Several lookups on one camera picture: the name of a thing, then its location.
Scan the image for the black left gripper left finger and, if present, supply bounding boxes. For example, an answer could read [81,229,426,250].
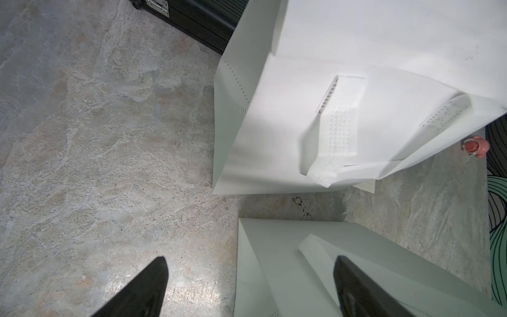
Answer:
[92,256,169,317]

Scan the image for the small pink toy figure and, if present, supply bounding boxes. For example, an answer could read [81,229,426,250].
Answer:
[462,136,491,158]

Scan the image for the white non-woven bag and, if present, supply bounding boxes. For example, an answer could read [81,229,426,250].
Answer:
[213,1,506,194]
[234,218,506,316]

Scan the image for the black ribbed hard case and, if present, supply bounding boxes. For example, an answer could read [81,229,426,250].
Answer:
[131,0,248,55]

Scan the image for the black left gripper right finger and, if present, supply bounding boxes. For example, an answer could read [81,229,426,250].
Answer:
[334,256,412,317]

